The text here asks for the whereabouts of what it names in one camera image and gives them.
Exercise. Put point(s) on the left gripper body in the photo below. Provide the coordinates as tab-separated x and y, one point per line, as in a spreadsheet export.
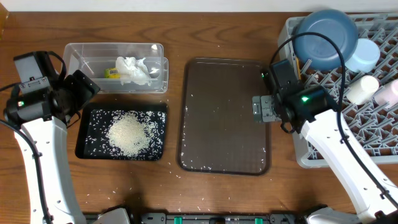
58	94

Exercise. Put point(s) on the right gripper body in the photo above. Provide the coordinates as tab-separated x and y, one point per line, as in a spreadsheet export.
288	117

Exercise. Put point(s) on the yellow snack wrapper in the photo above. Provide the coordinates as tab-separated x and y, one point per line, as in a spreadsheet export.
112	73

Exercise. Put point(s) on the dark blue plate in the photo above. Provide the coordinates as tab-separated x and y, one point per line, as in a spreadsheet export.
335	25

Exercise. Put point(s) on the white tissue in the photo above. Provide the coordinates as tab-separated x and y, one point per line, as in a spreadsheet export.
132	70

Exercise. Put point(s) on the white plastic cup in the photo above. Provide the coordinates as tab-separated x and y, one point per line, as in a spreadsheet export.
362	90

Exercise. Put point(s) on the pile of white rice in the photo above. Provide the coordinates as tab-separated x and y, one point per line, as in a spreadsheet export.
130	133

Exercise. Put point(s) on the light blue bowl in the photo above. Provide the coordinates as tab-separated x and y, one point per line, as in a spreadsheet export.
365	56

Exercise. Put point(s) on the pink plastic cup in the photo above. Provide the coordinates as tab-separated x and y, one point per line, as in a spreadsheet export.
387	95

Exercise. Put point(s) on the wooden chopstick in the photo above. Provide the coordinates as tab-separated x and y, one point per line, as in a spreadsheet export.
297	61

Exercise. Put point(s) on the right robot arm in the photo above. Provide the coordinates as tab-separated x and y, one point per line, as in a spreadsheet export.
372	193

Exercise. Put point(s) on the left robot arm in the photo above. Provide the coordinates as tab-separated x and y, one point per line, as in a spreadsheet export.
43	144

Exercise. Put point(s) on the clear plastic waste bin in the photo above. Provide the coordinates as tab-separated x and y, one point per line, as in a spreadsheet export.
94	58

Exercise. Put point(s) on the grey dishwasher rack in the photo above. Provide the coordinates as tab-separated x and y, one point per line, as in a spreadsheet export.
374	126

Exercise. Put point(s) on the dark brown serving tray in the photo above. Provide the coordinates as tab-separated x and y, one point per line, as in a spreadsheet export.
219	132

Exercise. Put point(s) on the black plastic tray bin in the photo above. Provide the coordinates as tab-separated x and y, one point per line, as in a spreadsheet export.
81	143

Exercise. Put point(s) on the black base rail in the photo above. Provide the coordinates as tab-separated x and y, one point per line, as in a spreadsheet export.
217	218

